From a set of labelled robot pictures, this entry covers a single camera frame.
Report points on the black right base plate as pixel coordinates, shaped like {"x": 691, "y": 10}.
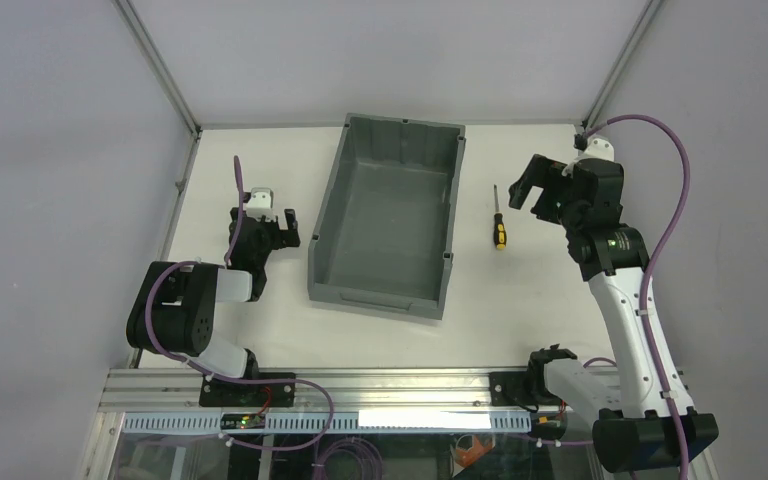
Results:
{"x": 517, "y": 389}

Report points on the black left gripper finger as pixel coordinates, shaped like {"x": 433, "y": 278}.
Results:
{"x": 234, "y": 214}
{"x": 290, "y": 235}

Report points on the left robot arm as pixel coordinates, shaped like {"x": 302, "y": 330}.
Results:
{"x": 173, "y": 313}

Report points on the black yellow screwdriver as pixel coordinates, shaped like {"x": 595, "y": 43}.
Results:
{"x": 499, "y": 233}

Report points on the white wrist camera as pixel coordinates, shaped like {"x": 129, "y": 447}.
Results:
{"x": 594, "y": 147}
{"x": 260, "y": 204}

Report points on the white slotted cable duct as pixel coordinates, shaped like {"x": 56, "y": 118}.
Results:
{"x": 366, "y": 421}

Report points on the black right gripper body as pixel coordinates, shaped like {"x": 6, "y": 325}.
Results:
{"x": 549, "y": 182}

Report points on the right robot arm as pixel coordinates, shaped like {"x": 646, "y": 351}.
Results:
{"x": 651, "y": 422}

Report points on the aluminium front rail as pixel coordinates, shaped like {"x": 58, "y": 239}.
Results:
{"x": 177, "y": 389}

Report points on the orange object under table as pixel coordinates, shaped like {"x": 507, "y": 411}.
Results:
{"x": 469, "y": 448}

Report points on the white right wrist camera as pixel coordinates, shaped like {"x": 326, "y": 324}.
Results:
{"x": 594, "y": 147}

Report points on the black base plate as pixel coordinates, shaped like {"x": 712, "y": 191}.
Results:
{"x": 220, "y": 393}
{"x": 517, "y": 389}

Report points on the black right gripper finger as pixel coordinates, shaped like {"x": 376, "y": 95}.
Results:
{"x": 538, "y": 173}
{"x": 547, "y": 207}

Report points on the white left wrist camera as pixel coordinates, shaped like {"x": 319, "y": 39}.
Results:
{"x": 260, "y": 204}

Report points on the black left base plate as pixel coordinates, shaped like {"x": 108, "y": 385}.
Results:
{"x": 220, "y": 393}

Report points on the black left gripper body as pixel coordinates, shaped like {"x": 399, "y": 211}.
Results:
{"x": 263, "y": 226}

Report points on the grey plastic bin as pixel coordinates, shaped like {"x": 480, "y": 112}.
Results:
{"x": 383, "y": 239}

